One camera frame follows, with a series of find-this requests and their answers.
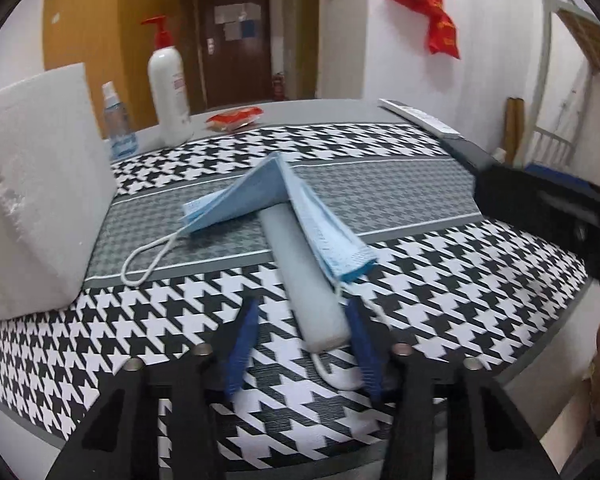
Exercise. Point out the wooden plank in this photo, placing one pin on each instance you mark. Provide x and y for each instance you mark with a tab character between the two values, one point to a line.
514	130

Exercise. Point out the white foam box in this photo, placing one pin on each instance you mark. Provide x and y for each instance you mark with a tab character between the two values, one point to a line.
40	200

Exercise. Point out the houndstooth table mat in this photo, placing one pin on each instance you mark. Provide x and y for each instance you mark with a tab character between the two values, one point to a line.
405	200

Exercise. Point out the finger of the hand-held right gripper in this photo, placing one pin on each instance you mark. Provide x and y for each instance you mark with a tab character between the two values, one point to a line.
520	195

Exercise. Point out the red fire extinguisher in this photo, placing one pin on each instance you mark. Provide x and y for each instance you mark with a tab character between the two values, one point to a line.
278	87

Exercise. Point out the white paper notice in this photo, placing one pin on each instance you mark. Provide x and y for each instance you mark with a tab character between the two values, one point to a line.
237	12

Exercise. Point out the blue paper notice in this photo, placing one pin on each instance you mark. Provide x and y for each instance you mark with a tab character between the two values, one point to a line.
247	31

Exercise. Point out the wooden wardrobe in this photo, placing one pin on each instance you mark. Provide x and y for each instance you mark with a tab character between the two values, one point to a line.
90	25

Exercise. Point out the white remote control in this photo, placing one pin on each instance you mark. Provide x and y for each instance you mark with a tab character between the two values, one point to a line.
420	117

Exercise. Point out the grey metal bunk bed frame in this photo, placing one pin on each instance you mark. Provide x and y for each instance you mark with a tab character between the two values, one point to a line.
547	60

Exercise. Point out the blue face mask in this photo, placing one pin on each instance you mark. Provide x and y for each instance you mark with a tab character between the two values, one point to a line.
250	195

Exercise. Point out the blue spray bottle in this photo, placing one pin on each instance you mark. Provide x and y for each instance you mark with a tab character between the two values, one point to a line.
117	125

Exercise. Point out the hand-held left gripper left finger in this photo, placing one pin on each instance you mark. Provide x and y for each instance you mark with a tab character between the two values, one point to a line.
242	350

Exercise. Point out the red snack packet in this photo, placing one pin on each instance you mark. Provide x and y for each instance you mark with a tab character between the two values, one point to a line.
232	119

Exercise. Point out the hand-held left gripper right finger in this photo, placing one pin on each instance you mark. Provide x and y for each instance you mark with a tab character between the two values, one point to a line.
365	350

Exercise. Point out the light wooden side door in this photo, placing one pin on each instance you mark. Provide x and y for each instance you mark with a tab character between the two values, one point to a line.
300	35

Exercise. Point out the white pump bottle red top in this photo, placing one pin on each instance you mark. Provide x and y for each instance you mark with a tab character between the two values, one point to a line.
169	95

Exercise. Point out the dark brown entrance door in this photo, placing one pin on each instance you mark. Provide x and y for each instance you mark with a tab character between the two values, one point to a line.
235	70

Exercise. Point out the white foam stick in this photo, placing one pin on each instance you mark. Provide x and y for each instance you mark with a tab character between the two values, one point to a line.
305	290

